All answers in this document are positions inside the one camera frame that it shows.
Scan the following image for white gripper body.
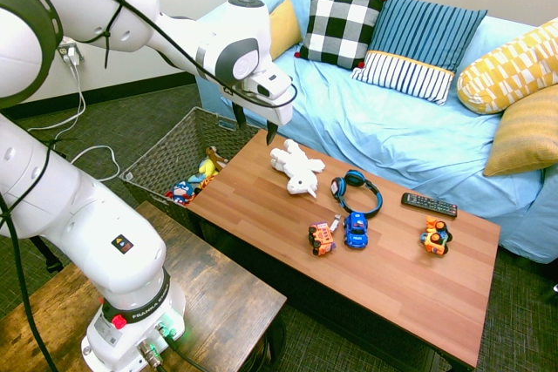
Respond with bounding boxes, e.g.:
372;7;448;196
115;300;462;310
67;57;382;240
237;62;299;126

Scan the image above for white unicorn stuffed toy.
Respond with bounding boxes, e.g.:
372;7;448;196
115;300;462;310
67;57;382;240
269;139;326;198

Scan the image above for brown plush toy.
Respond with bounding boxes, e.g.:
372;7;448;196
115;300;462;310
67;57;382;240
205;145;229;169

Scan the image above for dark woven wicker basket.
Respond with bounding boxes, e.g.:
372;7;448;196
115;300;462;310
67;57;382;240
119;105;252;234

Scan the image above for red yellow plush toy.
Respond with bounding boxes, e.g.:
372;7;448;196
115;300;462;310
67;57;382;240
187;174;220;199

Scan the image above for Captain America plush toy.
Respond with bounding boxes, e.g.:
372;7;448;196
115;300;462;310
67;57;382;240
171;180;195;206

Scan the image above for orange toy fire truck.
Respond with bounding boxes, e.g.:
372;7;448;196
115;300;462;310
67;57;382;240
308;220;337;257

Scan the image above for blue toy police car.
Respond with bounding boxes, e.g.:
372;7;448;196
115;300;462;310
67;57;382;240
343;211;370;249

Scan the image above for orange toy construction vehicle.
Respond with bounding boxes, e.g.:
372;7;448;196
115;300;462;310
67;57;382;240
419;214;453;257

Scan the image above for plain yellow pillow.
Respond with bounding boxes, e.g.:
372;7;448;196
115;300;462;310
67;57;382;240
268;0;304;62

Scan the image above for blue black headphones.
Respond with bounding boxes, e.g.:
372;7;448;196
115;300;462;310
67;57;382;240
330;170;384;220

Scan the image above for black white checkered pillow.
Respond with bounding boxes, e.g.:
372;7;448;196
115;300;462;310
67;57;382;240
294;0;390;71

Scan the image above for light blue covered sofa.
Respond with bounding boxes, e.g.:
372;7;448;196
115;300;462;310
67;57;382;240
195;0;558;265

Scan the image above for blue striped pillow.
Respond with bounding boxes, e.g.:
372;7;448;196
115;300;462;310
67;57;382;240
350;0;489;107

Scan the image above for rustic dark wood robot table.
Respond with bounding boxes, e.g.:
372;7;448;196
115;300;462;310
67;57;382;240
0;200;289;372

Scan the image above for black remote control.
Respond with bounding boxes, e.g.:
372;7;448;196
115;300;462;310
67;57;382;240
400;192;459;220

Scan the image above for wooden coffee table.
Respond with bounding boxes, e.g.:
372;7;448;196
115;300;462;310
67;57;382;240
187;127;502;372

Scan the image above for yellow white patterned bolster pillow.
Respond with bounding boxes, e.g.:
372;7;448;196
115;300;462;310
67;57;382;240
456;17;558;116

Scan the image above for yellow ribbed pillow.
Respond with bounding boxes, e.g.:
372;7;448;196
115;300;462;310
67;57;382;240
482;84;558;179

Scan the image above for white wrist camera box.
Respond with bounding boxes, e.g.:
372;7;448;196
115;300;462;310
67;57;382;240
255;71;285;98

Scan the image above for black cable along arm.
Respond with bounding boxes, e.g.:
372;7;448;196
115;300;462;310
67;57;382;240
0;0;300;111

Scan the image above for white charger cable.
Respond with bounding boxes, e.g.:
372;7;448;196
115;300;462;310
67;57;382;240
26;56;122;183

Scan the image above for wall power outlet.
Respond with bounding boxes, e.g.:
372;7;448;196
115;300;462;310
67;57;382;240
56;40;85;67

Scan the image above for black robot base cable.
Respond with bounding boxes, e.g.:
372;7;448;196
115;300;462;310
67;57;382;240
147;322;211;372

